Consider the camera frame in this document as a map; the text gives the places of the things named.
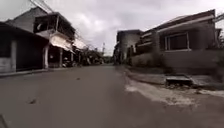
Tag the grey tall building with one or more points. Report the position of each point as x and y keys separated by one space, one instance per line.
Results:
x=126 y=41

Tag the concrete slab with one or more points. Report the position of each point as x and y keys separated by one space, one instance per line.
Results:
x=179 y=80

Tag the dark low building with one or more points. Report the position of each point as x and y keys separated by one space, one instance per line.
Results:
x=23 y=50

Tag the grey asphalt road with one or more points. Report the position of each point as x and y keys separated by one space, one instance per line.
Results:
x=93 y=100

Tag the two-storey building with awning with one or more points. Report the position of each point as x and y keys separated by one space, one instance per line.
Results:
x=55 y=36

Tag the low grey wall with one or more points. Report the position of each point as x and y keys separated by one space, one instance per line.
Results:
x=186 y=60

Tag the pole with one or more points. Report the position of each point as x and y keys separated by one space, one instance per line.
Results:
x=103 y=48

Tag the building with white-framed window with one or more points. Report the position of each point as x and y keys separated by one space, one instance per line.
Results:
x=186 y=36

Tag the raised kerb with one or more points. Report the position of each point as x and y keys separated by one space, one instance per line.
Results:
x=23 y=72

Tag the pale concrete verge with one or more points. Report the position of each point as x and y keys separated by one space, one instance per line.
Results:
x=163 y=93

